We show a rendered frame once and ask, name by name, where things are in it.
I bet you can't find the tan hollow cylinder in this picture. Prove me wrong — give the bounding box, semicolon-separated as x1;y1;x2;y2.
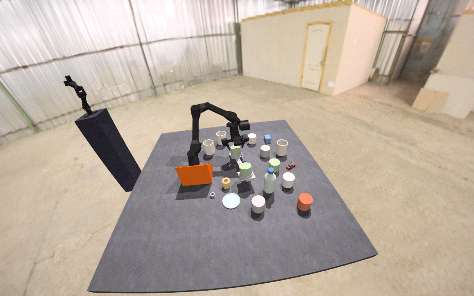
222;177;231;189

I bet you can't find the pale green cylinder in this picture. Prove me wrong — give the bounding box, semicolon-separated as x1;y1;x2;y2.
269;159;280;173

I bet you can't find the orange cylinder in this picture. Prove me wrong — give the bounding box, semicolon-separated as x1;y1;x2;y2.
297;193;313;211

